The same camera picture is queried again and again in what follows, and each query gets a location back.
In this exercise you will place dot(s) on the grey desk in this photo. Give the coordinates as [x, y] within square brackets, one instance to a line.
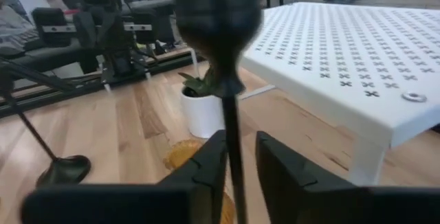
[41, 57]

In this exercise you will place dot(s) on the black slanted rod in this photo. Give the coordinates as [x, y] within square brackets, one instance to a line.
[34, 74]

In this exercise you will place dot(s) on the white perforated shelf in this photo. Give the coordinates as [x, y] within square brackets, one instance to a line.
[343, 45]

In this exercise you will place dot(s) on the medium black candlestick holder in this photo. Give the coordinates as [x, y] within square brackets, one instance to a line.
[65, 170]

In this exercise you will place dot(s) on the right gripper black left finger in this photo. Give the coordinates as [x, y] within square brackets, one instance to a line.
[192, 196]

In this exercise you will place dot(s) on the amber glass candle holder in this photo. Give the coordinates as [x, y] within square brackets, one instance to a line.
[180, 153]

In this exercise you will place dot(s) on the tall black candlestick holder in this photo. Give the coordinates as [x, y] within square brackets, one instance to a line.
[220, 18]

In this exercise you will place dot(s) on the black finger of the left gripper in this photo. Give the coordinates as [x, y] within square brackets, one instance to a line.
[53, 18]
[145, 26]

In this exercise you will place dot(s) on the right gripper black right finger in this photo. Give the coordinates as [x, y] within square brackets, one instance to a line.
[309, 196]

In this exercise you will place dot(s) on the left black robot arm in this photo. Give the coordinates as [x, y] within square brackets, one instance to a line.
[117, 59]

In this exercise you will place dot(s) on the green plant in white pot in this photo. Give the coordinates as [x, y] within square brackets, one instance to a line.
[203, 114]

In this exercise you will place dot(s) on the black aluminium frame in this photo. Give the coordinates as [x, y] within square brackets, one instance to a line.
[168, 65]

